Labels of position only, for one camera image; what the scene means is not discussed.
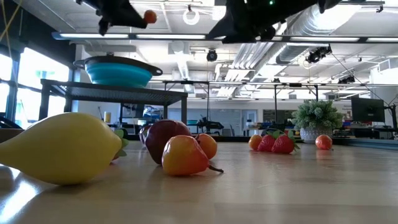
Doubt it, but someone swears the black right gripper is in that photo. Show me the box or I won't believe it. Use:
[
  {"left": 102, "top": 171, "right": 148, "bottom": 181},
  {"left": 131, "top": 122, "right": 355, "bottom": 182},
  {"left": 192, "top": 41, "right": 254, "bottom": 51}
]
[{"left": 207, "top": 0, "right": 320, "bottom": 44}]

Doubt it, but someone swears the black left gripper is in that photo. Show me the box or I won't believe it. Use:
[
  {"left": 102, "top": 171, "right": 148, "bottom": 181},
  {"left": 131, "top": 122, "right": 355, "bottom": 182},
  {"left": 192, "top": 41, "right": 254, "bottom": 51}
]
[{"left": 77, "top": 0, "right": 149, "bottom": 36}]

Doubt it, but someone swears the small orange toy fruit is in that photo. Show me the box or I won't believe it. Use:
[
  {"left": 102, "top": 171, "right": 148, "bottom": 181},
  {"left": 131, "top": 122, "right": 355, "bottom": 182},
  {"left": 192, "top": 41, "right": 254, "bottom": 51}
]
[
  {"left": 195, "top": 133, "right": 218, "bottom": 161},
  {"left": 143, "top": 9, "right": 158, "bottom": 24}
]

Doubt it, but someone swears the blue collapsible colander bowl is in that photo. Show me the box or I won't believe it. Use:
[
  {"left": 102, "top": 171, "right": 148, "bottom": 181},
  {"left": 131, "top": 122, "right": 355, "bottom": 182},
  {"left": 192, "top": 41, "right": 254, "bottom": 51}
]
[{"left": 73, "top": 55, "right": 164, "bottom": 89}]

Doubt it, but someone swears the gray perforated metal riser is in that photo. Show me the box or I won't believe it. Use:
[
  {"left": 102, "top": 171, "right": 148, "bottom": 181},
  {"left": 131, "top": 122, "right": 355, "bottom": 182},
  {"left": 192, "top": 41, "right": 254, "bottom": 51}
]
[{"left": 39, "top": 78, "right": 188, "bottom": 125}]

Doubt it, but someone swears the yellow orange toy peach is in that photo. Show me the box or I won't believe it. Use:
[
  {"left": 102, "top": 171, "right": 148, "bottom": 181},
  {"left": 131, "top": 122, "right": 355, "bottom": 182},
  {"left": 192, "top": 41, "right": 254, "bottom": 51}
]
[{"left": 248, "top": 134, "right": 264, "bottom": 151}]

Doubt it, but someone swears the red toy strawberry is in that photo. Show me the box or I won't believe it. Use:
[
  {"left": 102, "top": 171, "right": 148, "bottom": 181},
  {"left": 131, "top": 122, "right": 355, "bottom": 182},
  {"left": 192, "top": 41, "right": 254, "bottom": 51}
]
[
  {"left": 272, "top": 130, "right": 301, "bottom": 154},
  {"left": 112, "top": 129, "right": 130, "bottom": 161},
  {"left": 257, "top": 134, "right": 277, "bottom": 152}
]

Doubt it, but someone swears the green potted plant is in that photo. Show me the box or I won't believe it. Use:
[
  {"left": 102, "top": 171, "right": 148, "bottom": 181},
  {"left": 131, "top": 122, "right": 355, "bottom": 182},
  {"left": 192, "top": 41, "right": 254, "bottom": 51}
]
[{"left": 291, "top": 99, "right": 344, "bottom": 144}]

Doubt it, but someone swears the black overhead light bar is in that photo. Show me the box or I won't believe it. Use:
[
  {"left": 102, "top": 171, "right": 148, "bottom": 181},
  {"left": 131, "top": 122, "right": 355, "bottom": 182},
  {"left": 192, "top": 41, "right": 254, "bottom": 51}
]
[{"left": 51, "top": 30, "right": 398, "bottom": 44}]

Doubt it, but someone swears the orange red toy tomato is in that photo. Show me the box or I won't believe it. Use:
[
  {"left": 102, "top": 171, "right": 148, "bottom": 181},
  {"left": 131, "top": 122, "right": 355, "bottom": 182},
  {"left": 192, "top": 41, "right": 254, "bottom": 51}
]
[{"left": 315, "top": 134, "right": 333, "bottom": 151}]

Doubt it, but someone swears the yellow toy lemon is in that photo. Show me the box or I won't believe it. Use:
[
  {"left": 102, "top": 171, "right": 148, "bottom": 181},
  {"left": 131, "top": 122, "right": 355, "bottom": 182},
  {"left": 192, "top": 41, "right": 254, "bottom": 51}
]
[{"left": 0, "top": 112, "right": 123, "bottom": 187}]

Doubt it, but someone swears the black monitor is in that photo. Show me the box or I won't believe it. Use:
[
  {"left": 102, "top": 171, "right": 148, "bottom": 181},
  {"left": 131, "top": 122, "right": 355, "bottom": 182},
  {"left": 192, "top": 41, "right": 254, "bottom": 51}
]
[{"left": 351, "top": 96, "right": 386, "bottom": 123}]

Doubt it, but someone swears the white ring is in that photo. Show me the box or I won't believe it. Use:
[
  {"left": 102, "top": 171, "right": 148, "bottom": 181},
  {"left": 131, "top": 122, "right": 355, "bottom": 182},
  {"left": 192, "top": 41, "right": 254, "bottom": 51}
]
[{"left": 182, "top": 7, "right": 200, "bottom": 26}]

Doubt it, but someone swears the silver ventilation duct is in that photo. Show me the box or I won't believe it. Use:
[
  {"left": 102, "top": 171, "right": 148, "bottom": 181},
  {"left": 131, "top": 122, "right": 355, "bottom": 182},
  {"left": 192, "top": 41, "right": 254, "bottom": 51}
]
[{"left": 275, "top": 6, "right": 358, "bottom": 65}]

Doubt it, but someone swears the black background rig frame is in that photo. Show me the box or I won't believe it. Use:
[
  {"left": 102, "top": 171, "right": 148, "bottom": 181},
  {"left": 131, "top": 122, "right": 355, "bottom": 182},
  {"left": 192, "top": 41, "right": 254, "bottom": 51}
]
[{"left": 124, "top": 80, "right": 320, "bottom": 125}]

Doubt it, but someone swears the black aluminium table frame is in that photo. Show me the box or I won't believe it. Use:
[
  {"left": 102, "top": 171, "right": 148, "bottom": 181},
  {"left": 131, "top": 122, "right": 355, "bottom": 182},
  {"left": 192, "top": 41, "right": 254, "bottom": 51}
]
[{"left": 126, "top": 133, "right": 398, "bottom": 152}]

